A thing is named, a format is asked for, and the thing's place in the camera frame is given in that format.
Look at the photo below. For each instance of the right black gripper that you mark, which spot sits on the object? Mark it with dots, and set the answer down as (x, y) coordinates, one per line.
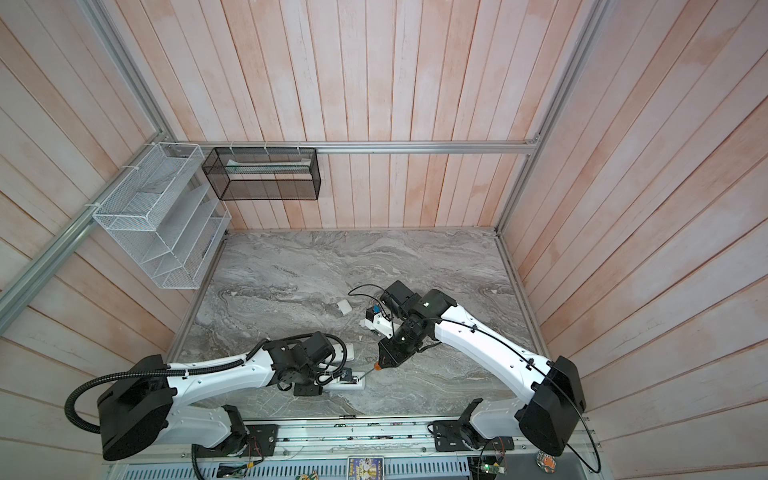
(391, 354)

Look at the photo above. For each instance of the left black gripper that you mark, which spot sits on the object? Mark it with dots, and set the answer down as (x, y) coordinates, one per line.
(313, 390)

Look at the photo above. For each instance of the white battery cover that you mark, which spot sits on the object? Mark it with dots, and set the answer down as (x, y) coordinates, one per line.
(344, 307)

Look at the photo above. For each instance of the long white TV remote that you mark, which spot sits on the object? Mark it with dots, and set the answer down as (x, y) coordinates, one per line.
(348, 381)

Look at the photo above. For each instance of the orange handle screwdriver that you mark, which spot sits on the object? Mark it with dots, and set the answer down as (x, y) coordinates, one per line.
(375, 367)

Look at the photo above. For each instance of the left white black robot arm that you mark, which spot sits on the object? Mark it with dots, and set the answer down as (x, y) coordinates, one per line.
(158, 403)

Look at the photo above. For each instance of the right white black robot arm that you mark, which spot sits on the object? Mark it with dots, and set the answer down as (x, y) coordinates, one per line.
(548, 402)

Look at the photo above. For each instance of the colourful card box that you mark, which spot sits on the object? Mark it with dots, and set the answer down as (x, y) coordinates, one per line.
(365, 468)

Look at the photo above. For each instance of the small round orange object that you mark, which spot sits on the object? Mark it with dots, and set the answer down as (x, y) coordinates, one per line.
(546, 462)

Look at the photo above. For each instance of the black mesh basket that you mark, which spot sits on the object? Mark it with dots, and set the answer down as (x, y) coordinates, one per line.
(263, 173)

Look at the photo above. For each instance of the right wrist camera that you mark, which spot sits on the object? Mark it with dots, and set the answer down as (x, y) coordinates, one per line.
(376, 320)

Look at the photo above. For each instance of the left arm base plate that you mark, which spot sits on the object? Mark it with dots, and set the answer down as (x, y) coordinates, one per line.
(257, 440)

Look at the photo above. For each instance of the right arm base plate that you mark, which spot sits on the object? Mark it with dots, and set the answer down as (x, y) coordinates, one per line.
(456, 435)

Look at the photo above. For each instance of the white wire mesh shelf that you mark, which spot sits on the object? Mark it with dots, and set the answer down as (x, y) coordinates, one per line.
(165, 218)

